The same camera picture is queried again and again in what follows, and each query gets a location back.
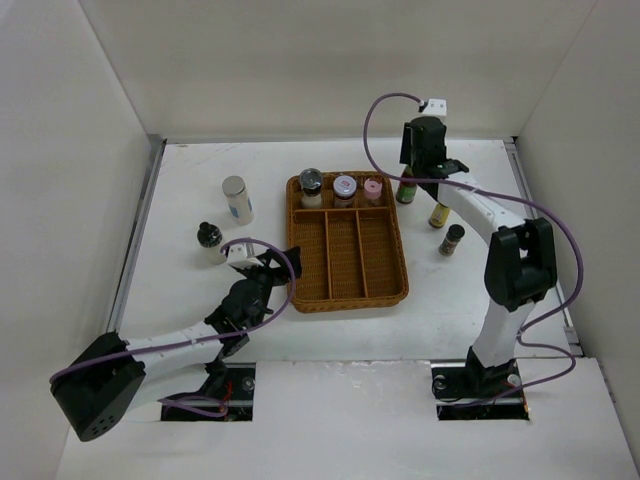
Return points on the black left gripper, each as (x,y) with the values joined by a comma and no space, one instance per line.
(279,274)

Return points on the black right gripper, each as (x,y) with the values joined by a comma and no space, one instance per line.
(406,156)

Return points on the red sauce bottle yellow cap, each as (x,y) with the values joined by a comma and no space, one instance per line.
(407,189)

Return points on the pink-cap spice bottle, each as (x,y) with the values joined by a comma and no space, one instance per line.
(373,192)

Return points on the silver-lid jar blue label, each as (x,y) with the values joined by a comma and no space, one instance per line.
(236,193)

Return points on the small yellow-label brown bottle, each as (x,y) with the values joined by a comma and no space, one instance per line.
(439,216)

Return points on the black-cap salt grinder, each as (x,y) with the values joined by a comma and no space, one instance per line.
(311,183)

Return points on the white-lid brown sauce jar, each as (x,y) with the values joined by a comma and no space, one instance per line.
(345,189)

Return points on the black-cap spice shaker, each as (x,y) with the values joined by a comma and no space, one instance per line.
(453,236)

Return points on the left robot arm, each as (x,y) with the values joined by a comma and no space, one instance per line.
(113,375)

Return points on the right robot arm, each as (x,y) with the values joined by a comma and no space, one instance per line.
(520,267)

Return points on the wicker divided tray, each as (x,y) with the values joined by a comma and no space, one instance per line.
(352,258)

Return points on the round-knob glass shaker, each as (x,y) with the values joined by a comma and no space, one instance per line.
(211,240)

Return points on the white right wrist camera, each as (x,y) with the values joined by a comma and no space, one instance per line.
(433,107)

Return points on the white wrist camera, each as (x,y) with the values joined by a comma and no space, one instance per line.
(239,252)
(433,107)

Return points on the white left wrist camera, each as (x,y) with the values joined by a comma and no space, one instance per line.
(239,252)

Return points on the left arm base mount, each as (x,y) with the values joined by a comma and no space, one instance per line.
(223,397)

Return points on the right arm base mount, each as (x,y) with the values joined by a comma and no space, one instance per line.
(469,393)

